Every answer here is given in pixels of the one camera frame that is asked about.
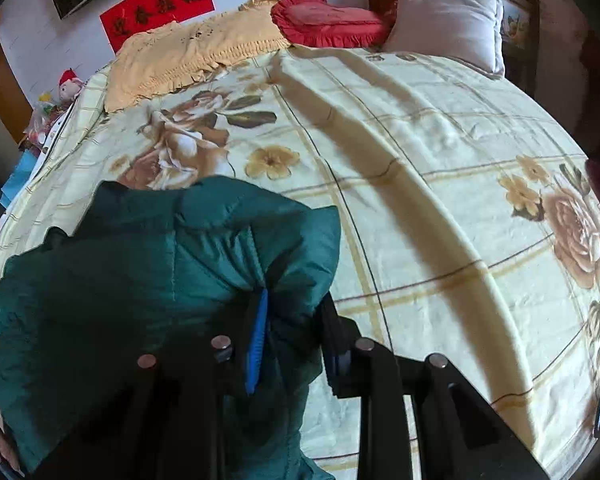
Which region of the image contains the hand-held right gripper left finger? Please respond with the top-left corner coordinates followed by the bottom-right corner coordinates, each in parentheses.
top-left (55, 287), bottom-right (271, 480)

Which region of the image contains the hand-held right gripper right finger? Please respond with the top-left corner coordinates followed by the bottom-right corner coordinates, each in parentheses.
top-left (320, 292), bottom-right (551, 480)

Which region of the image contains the green quilted puffer jacket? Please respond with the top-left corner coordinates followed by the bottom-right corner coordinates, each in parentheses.
top-left (0, 175), bottom-right (342, 480)

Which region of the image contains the person's left hand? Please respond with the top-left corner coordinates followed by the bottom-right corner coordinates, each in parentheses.
top-left (0, 402), bottom-right (27, 477)

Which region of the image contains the floral checked bed sheet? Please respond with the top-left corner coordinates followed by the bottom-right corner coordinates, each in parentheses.
top-left (0, 47), bottom-right (600, 480)

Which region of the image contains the blue box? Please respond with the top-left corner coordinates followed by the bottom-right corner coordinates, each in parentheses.
top-left (0, 152), bottom-right (36, 208)

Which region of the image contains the yellow frilled pillow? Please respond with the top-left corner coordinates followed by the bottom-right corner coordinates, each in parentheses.
top-left (104, 0), bottom-right (293, 113)

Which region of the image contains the bag of colourful toys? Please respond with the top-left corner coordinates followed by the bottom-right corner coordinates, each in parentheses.
top-left (25, 92), bottom-right (68, 153)

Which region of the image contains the plush doll with red hat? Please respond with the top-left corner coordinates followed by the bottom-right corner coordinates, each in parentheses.
top-left (57, 67), bottom-right (86, 106)

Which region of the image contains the red heart-shaped frilled pillow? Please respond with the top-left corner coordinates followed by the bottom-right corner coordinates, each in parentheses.
top-left (271, 0), bottom-right (388, 48)

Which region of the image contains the white square pillow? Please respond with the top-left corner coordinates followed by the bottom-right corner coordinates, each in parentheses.
top-left (382, 0), bottom-right (506, 80)

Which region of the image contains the brown wooden door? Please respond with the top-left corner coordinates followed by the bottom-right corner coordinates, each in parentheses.
top-left (0, 35), bottom-right (31, 146)

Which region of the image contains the wooden chair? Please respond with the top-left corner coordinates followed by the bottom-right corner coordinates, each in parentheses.
top-left (475, 0), bottom-right (541, 98)

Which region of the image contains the red wall banner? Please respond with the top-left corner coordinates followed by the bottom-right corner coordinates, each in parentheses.
top-left (99, 0), bottom-right (216, 53)

